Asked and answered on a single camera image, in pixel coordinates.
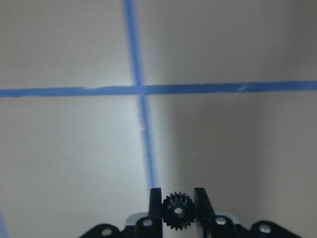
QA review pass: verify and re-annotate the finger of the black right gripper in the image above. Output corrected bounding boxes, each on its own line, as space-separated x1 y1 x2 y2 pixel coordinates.
194 187 215 220

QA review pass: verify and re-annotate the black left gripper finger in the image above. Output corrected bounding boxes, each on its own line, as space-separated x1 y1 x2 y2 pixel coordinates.
148 188 162 219

